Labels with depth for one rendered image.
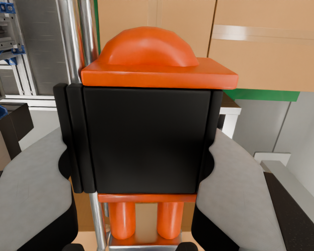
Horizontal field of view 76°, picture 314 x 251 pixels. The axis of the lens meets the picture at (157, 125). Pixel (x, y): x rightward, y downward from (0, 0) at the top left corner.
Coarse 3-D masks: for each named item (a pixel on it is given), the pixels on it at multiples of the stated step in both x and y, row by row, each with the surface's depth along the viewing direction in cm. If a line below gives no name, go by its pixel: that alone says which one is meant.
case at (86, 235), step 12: (84, 192) 46; (84, 204) 43; (192, 204) 44; (84, 216) 40; (192, 216) 41; (84, 228) 38; (84, 240) 38; (96, 240) 38; (108, 240) 38; (192, 240) 39
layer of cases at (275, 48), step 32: (128, 0) 67; (160, 0) 67; (192, 0) 67; (224, 0) 68; (256, 0) 68; (288, 0) 68; (192, 32) 72; (224, 32) 72; (256, 32) 73; (288, 32) 73; (224, 64) 77; (256, 64) 78; (288, 64) 78
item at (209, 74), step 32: (96, 64) 10; (96, 96) 10; (128, 96) 10; (160, 96) 10; (192, 96) 10; (96, 128) 10; (128, 128) 10; (160, 128) 10; (192, 128) 11; (96, 160) 11; (128, 160) 11; (160, 160) 11; (192, 160) 11; (128, 192) 12; (160, 192) 13; (192, 192) 13
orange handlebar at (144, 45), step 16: (128, 32) 10; (144, 32) 10; (160, 32) 10; (112, 48) 10; (128, 48) 10; (144, 48) 10; (160, 48) 10; (176, 48) 10; (112, 64) 10; (128, 64) 10; (144, 64) 11; (160, 64) 11; (176, 64) 10; (192, 64) 11; (112, 208) 15; (128, 208) 15; (160, 208) 16; (176, 208) 15; (112, 224) 16; (128, 224) 16; (160, 224) 17; (176, 224) 16
